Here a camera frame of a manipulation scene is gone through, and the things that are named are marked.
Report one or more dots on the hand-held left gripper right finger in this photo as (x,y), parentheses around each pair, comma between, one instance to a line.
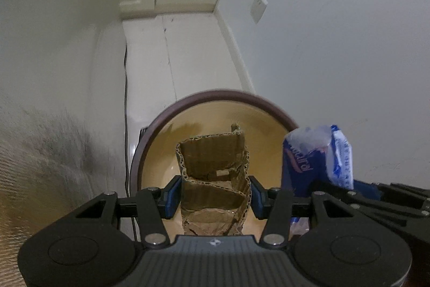
(259,201)

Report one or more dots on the blue and white plastic package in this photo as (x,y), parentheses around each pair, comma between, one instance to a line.
(302,166)

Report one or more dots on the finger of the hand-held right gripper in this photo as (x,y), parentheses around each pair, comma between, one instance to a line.
(368,188)
(386,208)

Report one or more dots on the white wall plate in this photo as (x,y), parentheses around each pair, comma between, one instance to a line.
(259,7)

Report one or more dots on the brown corrugated cardboard piece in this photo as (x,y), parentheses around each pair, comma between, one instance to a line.
(208,203)

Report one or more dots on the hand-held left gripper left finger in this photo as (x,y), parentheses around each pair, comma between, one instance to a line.
(173,198)

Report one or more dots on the beige bin with brown rim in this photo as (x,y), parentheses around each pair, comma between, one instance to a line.
(215,112)

